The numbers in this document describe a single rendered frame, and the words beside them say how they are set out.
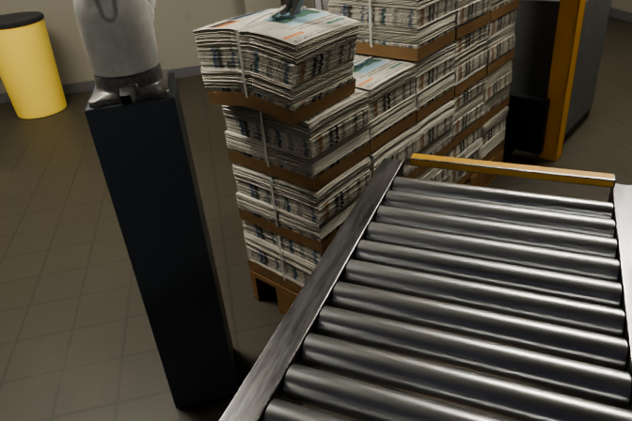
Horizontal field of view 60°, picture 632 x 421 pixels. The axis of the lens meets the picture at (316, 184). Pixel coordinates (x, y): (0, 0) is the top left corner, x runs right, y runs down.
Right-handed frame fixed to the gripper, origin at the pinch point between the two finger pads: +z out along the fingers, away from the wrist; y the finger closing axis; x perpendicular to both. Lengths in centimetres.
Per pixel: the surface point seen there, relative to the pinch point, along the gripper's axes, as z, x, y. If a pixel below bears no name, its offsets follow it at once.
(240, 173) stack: 37, -10, 46
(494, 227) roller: -58, -27, 69
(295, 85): -9.7, -13.4, 27.5
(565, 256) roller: -70, -28, 75
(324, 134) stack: -2.5, -4.4, 43.7
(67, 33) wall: 318, 91, -89
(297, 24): -8.7, -2.4, 13.0
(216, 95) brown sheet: 21.4, -15.4, 20.1
